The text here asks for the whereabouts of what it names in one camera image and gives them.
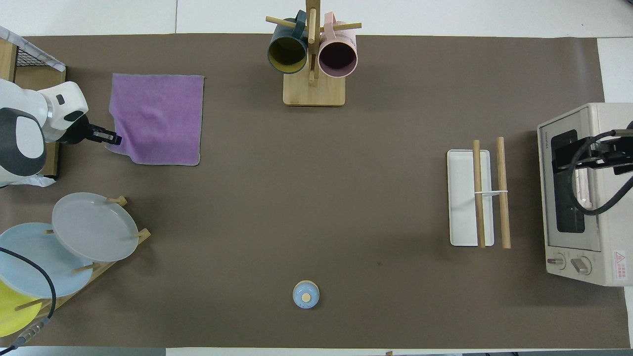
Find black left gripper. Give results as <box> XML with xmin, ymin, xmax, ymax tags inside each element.
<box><xmin>63</xmin><ymin>115</ymin><xmax>123</xmax><ymax>146</ymax></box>

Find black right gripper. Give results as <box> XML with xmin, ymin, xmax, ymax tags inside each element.
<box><xmin>551</xmin><ymin>130</ymin><xmax>633</xmax><ymax>175</ymax></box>

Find purple and grey towel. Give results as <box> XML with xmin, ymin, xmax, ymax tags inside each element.
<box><xmin>109</xmin><ymin>73</ymin><xmax>205</xmax><ymax>167</ymax></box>

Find wooden plate rack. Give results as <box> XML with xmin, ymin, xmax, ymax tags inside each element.
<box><xmin>15</xmin><ymin>196</ymin><xmax>152</xmax><ymax>317</ymax></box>

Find white towel rack wooden bars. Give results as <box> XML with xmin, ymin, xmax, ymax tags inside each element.
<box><xmin>447</xmin><ymin>137</ymin><xmax>511</xmax><ymax>249</ymax></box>

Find cream toaster oven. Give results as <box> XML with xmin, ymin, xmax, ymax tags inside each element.
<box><xmin>537</xmin><ymin>102</ymin><xmax>633</xmax><ymax>287</ymax></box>

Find white crumpled plastic sheet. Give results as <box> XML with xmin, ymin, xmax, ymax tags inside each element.
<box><xmin>0</xmin><ymin>176</ymin><xmax>56</xmax><ymax>188</ymax></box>

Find grey plate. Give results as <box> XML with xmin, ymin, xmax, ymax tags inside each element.
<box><xmin>51</xmin><ymin>192</ymin><xmax>139</xmax><ymax>263</ymax></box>

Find white patterned cloth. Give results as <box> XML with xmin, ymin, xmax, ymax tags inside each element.
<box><xmin>0</xmin><ymin>26</ymin><xmax>66</xmax><ymax>72</ymax></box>

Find light blue plate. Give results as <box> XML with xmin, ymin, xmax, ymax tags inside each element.
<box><xmin>0</xmin><ymin>222</ymin><xmax>93</xmax><ymax>299</ymax></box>

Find dark teal mug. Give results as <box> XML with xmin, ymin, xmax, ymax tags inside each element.
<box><xmin>268</xmin><ymin>11</ymin><xmax>309</xmax><ymax>75</ymax></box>

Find yellow plate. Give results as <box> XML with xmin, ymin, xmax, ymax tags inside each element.
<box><xmin>0</xmin><ymin>279</ymin><xmax>43</xmax><ymax>338</ymax></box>

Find wooden mug tree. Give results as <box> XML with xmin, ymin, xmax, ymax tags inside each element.
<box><xmin>266</xmin><ymin>0</ymin><xmax>362</xmax><ymax>107</ymax></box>

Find brown table mat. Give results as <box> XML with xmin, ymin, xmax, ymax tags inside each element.
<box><xmin>0</xmin><ymin>34</ymin><xmax>631</xmax><ymax>349</ymax></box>

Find pink mug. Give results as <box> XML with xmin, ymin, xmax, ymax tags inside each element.
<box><xmin>318</xmin><ymin>12</ymin><xmax>358</xmax><ymax>79</ymax></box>

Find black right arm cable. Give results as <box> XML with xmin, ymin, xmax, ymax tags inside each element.
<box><xmin>566</xmin><ymin>130</ymin><xmax>633</xmax><ymax>216</ymax></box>

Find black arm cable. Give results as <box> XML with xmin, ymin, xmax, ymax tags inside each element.
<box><xmin>566</xmin><ymin>130</ymin><xmax>633</xmax><ymax>216</ymax></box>
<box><xmin>0</xmin><ymin>247</ymin><xmax>56</xmax><ymax>350</ymax></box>

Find black wire basket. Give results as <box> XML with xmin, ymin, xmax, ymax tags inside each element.
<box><xmin>14</xmin><ymin>44</ymin><xmax>41</xmax><ymax>68</ymax></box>

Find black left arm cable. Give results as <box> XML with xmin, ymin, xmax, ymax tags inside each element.
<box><xmin>0</xmin><ymin>247</ymin><xmax>56</xmax><ymax>350</ymax></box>

